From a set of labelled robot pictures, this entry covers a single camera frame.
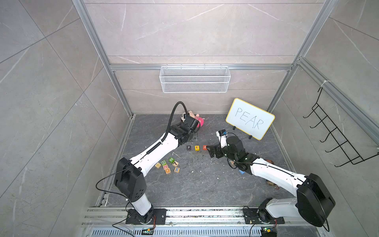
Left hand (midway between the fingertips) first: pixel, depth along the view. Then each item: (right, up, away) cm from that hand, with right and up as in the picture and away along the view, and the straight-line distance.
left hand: (195, 132), depth 83 cm
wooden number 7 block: (-12, -20, +8) cm, 25 cm away
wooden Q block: (-17, -24, +5) cm, 29 cm away
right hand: (+12, -7, +1) cm, 14 cm away
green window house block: (-20, -20, +8) cm, 29 cm away
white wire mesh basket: (0, +36, +17) cm, 40 cm away
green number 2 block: (-15, -18, +10) cm, 26 cm away
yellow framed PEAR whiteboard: (+40, +8, +19) cm, 45 cm away
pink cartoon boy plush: (+4, +8, +24) cm, 26 cm away
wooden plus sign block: (-23, -21, +7) cm, 32 cm away
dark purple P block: (-4, -11, +15) cm, 19 cm away
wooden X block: (-11, -23, +7) cm, 27 cm away
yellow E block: (+2, -11, +15) cm, 19 cm away
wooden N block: (-18, -22, +7) cm, 30 cm away
